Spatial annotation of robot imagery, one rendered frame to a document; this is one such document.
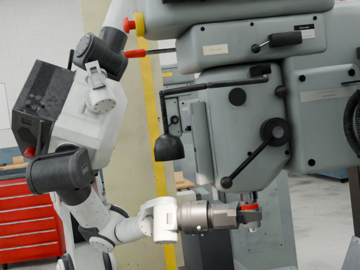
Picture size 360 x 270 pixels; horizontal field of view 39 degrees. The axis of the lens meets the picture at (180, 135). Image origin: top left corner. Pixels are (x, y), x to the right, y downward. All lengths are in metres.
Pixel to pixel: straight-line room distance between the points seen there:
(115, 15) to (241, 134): 0.65
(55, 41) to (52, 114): 8.96
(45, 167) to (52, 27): 9.11
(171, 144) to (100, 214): 0.43
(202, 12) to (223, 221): 0.53
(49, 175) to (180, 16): 0.54
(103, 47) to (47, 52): 8.78
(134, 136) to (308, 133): 1.86
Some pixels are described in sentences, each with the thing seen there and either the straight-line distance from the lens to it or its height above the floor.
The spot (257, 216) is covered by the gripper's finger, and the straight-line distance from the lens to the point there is 1.33.
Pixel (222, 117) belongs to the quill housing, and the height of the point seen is 1.51.
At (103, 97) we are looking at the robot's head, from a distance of 1.38.
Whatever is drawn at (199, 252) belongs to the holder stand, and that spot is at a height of 1.03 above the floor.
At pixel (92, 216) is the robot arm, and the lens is 1.50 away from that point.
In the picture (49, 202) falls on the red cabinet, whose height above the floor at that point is 0.69.
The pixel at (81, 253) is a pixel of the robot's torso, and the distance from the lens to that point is 1.81.
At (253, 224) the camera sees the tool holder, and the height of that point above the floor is 1.22.
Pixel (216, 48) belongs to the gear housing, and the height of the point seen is 1.67.
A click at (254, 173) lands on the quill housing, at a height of 1.36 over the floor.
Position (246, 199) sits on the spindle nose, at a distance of 1.33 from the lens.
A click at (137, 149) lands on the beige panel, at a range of 3.01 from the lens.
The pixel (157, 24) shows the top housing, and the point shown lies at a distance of 1.20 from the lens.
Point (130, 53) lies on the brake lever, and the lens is 1.38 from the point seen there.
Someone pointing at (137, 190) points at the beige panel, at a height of 1.08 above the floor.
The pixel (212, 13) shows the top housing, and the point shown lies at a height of 1.75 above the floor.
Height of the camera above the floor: 1.54
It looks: 3 degrees down
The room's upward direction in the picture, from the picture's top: 7 degrees counter-clockwise
